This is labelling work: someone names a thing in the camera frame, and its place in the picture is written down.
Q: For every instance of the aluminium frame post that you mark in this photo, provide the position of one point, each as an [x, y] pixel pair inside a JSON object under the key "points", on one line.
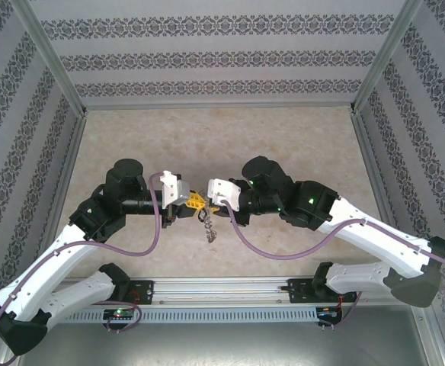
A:
{"points": [[388, 57], [51, 57]]}

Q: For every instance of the circuit board with green light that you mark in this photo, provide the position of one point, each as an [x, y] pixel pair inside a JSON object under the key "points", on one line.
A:
{"points": [[119, 313]]}

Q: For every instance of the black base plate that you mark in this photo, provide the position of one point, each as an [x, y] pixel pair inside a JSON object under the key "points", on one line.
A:
{"points": [[298, 291], [142, 291]]}

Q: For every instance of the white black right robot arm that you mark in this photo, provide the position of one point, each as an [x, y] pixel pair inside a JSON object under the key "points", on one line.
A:
{"points": [[367, 236]]}

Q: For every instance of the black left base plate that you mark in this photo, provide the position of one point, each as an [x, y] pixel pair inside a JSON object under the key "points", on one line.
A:
{"points": [[142, 291]]}

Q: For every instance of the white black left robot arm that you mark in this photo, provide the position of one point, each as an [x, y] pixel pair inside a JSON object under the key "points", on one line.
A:
{"points": [[51, 267]]}

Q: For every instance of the aluminium mounting rail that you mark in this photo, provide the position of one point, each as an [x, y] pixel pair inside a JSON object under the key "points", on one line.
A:
{"points": [[222, 289]]}

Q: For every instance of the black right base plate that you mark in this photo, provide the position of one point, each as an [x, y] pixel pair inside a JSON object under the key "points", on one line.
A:
{"points": [[298, 291]]}

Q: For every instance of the aluminium frame cross bar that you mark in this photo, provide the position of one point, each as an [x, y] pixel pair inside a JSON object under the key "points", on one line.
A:
{"points": [[218, 105]]}

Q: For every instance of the small circuit board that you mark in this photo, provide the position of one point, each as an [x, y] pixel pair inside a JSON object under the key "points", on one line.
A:
{"points": [[327, 312]]}

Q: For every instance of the aluminium side rail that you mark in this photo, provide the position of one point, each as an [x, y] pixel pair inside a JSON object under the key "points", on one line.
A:
{"points": [[367, 152], [72, 152]]}

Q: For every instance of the large metal keyring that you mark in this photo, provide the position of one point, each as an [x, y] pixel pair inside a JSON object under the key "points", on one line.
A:
{"points": [[210, 234]]}

